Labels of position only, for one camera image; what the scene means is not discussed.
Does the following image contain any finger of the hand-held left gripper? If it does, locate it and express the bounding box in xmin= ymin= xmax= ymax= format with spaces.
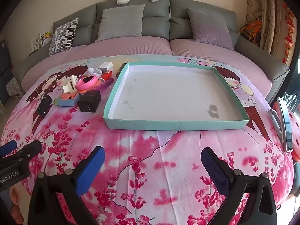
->
xmin=0 ymin=140 xmax=18 ymax=157
xmin=0 ymin=140 xmax=43 ymax=169

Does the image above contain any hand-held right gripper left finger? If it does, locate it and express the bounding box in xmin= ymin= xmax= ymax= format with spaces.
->
xmin=28 ymin=146 xmax=106 ymax=225

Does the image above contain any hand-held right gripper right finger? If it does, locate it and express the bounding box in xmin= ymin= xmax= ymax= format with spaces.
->
xmin=201 ymin=147 xmax=278 ymax=225

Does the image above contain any black toy car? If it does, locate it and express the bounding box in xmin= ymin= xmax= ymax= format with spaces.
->
xmin=36 ymin=95 xmax=52 ymax=117

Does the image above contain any blue orange green toy knife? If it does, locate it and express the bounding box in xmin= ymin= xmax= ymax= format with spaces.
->
xmin=53 ymin=91 xmax=81 ymax=108

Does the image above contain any black charger plug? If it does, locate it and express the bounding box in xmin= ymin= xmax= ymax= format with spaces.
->
xmin=78 ymin=90 xmax=102 ymax=112

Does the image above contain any white slotted plastic holder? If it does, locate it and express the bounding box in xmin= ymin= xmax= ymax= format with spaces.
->
xmin=62 ymin=75 xmax=78 ymax=93

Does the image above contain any pink smart watch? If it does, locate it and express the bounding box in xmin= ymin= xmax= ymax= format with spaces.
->
xmin=77 ymin=76 xmax=98 ymax=91

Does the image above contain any pink brown pup toy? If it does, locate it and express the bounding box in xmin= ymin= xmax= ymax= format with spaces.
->
xmin=95 ymin=77 xmax=114 ymax=91

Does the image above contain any teal cardboard box lid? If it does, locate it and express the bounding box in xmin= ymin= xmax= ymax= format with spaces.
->
xmin=103 ymin=61 xmax=250 ymax=130

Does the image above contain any red glue bottle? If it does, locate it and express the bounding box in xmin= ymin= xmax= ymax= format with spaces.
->
xmin=101 ymin=69 xmax=113 ymax=81

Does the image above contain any white smart watch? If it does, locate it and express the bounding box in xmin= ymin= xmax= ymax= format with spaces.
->
xmin=87 ymin=67 xmax=102 ymax=79

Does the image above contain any black gold patterned comb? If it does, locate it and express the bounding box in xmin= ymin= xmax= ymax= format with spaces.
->
xmin=115 ymin=63 xmax=126 ymax=77

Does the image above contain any white charger plug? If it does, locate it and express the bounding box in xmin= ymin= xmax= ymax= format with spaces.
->
xmin=98 ymin=62 xmax=113 ymax=72

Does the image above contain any person's left hand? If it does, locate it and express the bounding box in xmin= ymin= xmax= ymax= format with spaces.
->
xmin=10 ymin=187 xmax=25 ymax=225

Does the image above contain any pink printed blanket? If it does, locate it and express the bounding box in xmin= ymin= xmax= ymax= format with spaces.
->
xmin=0 ymin=54 xmax=294 ymax=225

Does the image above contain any white patterned storage box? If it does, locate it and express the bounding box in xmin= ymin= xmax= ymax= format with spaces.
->
xmin=6 ymin=76 xmax=23 ymax=98

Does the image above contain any grey cabinet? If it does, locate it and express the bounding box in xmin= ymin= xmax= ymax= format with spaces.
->
xmin=0 ymin=40 xmax=14 ymax=104

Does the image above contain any red plastic stool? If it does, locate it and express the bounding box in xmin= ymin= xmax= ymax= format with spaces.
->
xmin=273 ymin=97 xmax=300 ymax=162

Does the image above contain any white magazine rack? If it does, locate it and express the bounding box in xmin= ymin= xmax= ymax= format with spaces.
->
xmin=30 ymin=31 xmax=52 ymax=51

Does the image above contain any black white patterned pillow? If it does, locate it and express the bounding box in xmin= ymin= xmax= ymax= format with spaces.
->
xmin=48 ymin=18 xmax=79 ymax=57

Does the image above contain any pink sofa seat cover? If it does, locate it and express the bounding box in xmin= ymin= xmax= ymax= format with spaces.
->
xmin=21 ymin=36 xmax=171 ymax=92
xmin=169 ymin=37 xmax=272 ymax=99

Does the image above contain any dark glass door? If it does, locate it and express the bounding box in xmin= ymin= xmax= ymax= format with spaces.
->
xmin=273 ymin=56 xmax=300 ymax=113

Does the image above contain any grey and purple pillow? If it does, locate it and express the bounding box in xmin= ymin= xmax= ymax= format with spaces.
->
xmin=186 ymin=8 xmax=235 ymax=51

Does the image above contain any orange printed bag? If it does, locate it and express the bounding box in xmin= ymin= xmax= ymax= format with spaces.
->
xmin=239 ymin=19 xmax=262 ymax=47

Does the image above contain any plain grey pillow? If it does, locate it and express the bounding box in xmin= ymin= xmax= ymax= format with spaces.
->
xmin=96 ymin=4 xmax=146 ymax=42

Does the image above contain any red hanging decoration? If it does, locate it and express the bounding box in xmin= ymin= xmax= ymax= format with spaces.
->
xmin=282 ymin=2 xmax=296 ymax=64

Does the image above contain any grey sofa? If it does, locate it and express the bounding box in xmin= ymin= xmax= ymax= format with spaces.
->
xmin=13 ymin=0 xmax=291 ymax=104

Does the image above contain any beige patterned curtain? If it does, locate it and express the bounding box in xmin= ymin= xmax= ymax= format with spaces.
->
xmin=246 ymin=0 xmax=287 ymax=54

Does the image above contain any silver metal frame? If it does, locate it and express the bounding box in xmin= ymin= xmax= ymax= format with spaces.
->
xmin=267 ymin=97 xmax=294 ymax=154

